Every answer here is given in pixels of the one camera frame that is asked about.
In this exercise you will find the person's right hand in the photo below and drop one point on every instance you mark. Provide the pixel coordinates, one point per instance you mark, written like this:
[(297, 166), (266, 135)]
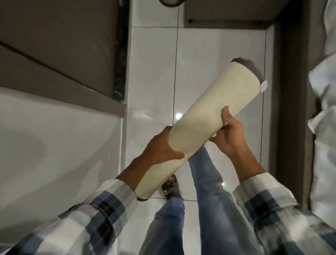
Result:
[(232, 136)]

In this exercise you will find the dark round object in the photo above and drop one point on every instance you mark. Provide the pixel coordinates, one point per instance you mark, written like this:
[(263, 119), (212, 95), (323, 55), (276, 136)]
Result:
[(172, 2)]

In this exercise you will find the white bed sheet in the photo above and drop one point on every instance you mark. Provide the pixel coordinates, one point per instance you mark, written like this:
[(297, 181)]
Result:
[(324, 110)]

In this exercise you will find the person's left hand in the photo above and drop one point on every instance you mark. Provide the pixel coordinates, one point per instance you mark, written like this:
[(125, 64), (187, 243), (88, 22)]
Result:
[(157, 149)]

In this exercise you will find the cream grey rug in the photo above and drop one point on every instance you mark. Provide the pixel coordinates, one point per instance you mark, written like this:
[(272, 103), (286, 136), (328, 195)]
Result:
[(210, 118)]

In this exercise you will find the brown wooden furniture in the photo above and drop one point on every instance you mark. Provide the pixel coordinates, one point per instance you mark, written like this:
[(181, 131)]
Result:
[(231, 13)]

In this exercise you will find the person's right forearm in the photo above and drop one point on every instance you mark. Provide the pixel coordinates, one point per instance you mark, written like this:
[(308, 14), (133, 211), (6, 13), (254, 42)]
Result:
[(278, 205)]

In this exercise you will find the person's left thumb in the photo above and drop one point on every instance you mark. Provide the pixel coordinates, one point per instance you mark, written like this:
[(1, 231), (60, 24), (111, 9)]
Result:
[(175, 154)]

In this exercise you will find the person's right thumb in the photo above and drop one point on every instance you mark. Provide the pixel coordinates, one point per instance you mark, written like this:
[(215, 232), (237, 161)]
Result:
[(225, 115)]

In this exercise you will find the brown bed frame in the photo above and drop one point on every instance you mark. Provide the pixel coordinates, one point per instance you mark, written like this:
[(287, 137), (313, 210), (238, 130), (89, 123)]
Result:
[(291, 105)]

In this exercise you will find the brown wooden cabinet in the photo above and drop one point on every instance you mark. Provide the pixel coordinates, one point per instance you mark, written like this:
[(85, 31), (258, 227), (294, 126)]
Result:
[(57, 44)]

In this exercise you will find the person's left forearm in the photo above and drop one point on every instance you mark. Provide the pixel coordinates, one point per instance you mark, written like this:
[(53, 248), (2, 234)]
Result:
[(89, 210)]

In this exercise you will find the grey sandal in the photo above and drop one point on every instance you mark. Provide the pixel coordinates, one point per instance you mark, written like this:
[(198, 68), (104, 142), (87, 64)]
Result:
[(171, 187)]

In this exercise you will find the person's blue jeans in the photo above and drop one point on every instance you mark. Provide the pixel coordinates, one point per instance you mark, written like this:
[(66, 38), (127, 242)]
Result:
[(199, 210)]

